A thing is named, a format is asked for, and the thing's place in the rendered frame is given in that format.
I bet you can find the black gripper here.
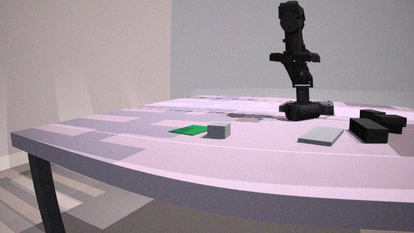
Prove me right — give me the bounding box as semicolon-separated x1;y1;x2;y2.
269;36;320;84

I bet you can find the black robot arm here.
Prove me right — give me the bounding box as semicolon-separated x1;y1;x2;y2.
278;1;313;103

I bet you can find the dark grey switch panel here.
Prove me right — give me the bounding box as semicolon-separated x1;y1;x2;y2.
285;102;322;121

